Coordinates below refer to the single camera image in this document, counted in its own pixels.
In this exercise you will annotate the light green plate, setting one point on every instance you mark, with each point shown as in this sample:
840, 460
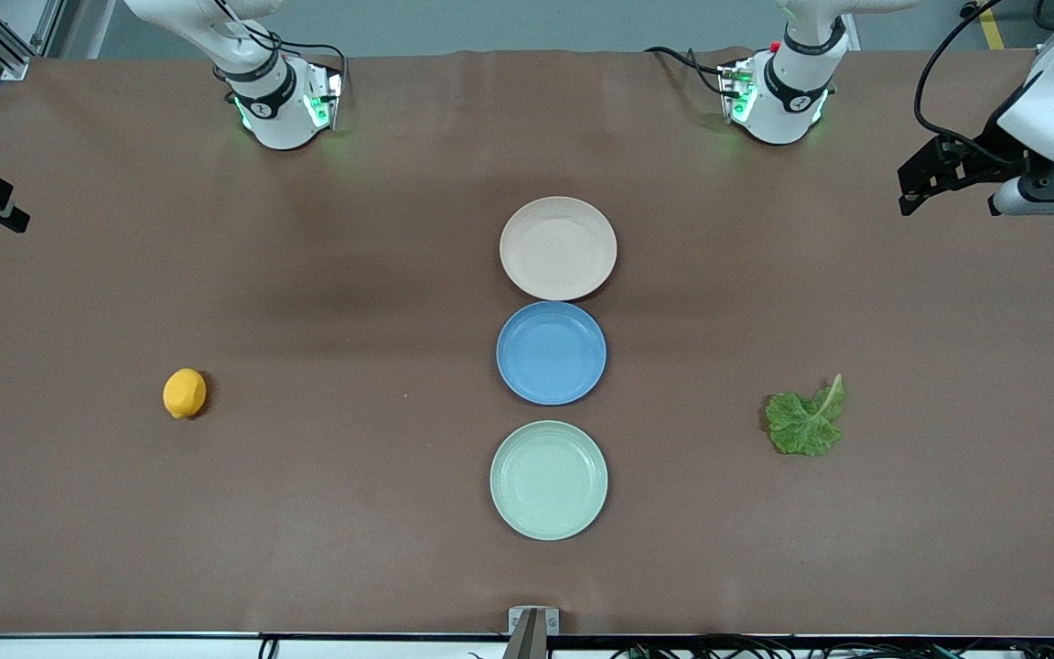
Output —
549, 480

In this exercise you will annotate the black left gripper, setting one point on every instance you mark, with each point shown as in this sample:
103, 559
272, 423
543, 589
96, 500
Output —
991, 146

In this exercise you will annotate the yellow lemon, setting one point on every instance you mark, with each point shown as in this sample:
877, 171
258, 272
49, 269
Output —
184, 394

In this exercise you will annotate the green lettuce leaf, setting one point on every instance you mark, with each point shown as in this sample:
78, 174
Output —
801, 426

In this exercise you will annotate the grey front camera mount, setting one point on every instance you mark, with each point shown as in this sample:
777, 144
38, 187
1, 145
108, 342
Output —
532, 631

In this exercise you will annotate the beige white plate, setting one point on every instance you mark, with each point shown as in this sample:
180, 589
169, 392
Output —
557, 249

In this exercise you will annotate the blue plate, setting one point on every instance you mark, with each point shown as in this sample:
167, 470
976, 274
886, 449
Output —
551, 353

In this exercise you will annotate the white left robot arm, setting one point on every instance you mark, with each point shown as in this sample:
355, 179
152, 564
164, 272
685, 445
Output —
783, 91

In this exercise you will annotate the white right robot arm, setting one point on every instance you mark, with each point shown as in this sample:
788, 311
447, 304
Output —
275, 110

